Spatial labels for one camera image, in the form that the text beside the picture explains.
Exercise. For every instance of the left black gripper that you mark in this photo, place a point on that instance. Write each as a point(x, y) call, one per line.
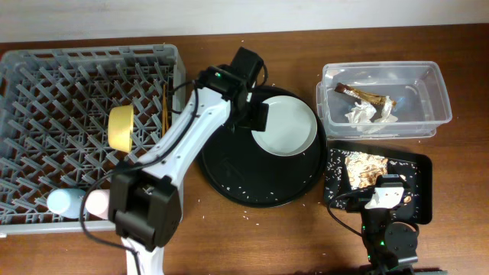
point(256, 115)

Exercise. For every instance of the yellow bowl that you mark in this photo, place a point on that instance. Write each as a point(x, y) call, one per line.
point(120, 128)

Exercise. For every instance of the blue plastic cup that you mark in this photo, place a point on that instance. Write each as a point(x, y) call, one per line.
point(66, 202)

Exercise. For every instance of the round black tray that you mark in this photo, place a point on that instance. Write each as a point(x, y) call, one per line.
point(241, 171)

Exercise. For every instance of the food scraps pile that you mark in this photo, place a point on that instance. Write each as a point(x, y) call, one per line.
point(362, 171)

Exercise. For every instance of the crumpled white tissue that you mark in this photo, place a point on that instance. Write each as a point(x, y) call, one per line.
point(363, 112)

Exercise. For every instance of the grey plastic dishwasher rack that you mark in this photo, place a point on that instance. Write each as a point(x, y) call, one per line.
point(55, 106)

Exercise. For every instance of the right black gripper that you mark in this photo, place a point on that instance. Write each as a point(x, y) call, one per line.
point(358, 201)

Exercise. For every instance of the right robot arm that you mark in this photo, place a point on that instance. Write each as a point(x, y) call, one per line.
point(390, 244)

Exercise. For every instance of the grey round plate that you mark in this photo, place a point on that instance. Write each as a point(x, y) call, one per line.
point(290, 129)

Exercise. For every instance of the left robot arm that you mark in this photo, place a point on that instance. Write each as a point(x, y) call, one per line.
point(145, 199)

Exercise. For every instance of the brown coffee sachet wrapper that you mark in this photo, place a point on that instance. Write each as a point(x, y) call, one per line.
point(374, 99)

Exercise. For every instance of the clear plastic waste bin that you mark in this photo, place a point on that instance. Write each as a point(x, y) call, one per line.
point(417, 87)

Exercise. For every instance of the pink plastic cup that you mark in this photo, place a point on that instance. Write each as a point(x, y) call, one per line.
point(97, 203)

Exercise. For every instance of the black rectangular tray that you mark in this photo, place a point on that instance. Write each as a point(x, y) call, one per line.
point(416, 170)

